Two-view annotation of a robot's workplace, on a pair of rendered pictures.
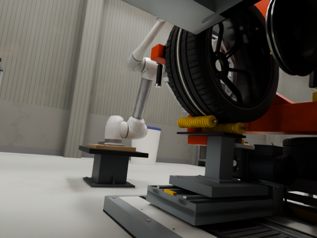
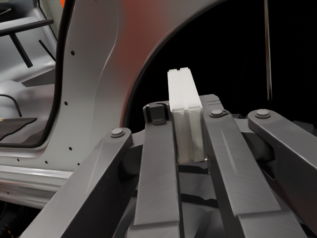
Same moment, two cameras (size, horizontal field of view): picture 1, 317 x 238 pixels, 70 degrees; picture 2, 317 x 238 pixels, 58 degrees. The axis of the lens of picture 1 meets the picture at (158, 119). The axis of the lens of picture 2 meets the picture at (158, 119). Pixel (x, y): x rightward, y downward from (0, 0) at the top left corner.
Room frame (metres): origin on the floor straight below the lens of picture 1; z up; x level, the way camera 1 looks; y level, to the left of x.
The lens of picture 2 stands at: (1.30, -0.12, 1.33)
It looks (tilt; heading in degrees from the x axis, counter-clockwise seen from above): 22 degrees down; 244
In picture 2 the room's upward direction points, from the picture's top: 15 degrees counter-clockwise
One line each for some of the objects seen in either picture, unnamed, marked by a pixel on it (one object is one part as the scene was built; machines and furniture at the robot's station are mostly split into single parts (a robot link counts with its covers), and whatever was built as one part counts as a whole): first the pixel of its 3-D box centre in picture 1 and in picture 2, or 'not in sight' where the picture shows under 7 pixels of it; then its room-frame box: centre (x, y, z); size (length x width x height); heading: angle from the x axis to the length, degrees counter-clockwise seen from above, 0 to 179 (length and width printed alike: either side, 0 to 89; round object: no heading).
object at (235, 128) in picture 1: (221, 128); not in sight; (1.17, -0.33, 0.49); 0.29 x 0.06 x 0.06; 32
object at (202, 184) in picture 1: (219, 161); not in sight; (1.17, -0.33, 0.32); 0.40 x 0.30 x 0.28; 122
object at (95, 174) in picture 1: (110, 165); not in sight; (2.05, 0.39, 0.15); 0.50 x 0.50 x 0.30; 28
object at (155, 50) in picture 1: (161, 54); not in sight; (1.14, 0.02, 0.85); 0.09 x 0.08 x 0.07; 122
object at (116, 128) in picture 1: (115, 127); not in sight; (2.06, 0.38, 0.50); 0.18 x 0.16 x 0.22; 119
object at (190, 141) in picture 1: (203, 130); not in sight; (1.28, -0.27, 0.48); 0.16 x 0.12 x 0.17; 32
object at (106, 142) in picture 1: (110, 142); not in sight; (2.05, 0.41, 0.36); 0.22 x 0.18 x 0.06; 112
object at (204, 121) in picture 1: (195, 122); not in sight; (1.17, -0.20, 0.51); 0.29 x 0.06 x 0.06; 32
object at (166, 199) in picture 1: (208, 199); not in sight; (1.14, -0.29, 0.13); 0.50 x 0.36 x 0.10; 122
